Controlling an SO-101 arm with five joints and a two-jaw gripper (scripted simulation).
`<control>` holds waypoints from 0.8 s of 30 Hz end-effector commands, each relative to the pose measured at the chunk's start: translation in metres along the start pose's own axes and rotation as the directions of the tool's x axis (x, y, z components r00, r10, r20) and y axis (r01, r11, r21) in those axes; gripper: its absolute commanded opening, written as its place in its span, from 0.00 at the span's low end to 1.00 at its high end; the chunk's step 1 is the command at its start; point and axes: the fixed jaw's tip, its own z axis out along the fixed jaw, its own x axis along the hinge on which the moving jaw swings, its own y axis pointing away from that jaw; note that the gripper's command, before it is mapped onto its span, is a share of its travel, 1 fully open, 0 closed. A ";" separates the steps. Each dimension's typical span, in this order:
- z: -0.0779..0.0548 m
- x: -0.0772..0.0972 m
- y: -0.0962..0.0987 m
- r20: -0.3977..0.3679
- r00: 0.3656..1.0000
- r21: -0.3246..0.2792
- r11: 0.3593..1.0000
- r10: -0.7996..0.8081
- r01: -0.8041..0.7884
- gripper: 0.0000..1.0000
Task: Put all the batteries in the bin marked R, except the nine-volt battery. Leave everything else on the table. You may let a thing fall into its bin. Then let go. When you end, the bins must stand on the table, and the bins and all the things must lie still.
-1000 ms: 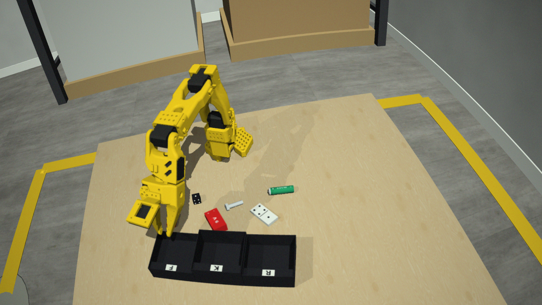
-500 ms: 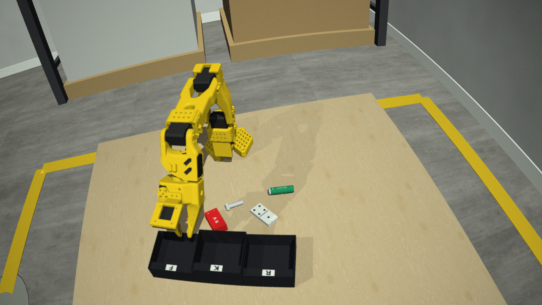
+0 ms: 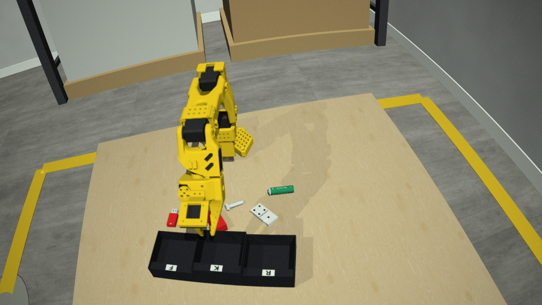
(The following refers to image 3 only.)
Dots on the white domino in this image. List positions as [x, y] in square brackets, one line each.
[264, 215]

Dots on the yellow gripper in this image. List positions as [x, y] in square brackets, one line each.
[197, 194]

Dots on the grey metal bolt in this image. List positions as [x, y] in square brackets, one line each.
[233, 205]

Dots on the red nine-volt battery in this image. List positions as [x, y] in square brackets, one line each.
[221, 223]

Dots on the red usb stick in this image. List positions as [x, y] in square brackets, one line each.
[172, 219]

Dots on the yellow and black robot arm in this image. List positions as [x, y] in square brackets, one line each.
[201, 121]

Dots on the black three-compartment bin rack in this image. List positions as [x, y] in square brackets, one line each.
[227, 258]

